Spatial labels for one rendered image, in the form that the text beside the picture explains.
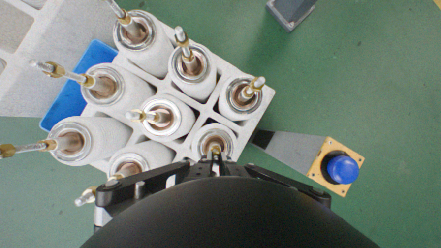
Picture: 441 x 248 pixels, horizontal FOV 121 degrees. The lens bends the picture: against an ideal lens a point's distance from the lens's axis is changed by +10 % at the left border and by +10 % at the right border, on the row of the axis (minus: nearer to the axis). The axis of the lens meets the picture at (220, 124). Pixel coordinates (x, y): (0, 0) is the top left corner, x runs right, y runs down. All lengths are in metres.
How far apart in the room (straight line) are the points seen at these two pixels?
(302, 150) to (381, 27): 0.78
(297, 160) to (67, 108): 0.64
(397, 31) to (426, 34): 0.13
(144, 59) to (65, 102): 0.35
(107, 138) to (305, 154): 0.38
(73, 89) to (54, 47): 0.11
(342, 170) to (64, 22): 0.66
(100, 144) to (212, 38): 0.50
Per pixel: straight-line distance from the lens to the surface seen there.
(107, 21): 0.61
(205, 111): 0.31
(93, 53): 0.57
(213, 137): 0.24
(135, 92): 0.30
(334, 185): 0.28
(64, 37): 0.56
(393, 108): 0.93
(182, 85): 0.26
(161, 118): 0.23
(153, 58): 0.31
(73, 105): 0.61
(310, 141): 0.27
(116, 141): 0.36
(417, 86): 1.03
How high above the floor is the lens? 0.49
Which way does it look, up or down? 87 degrees down
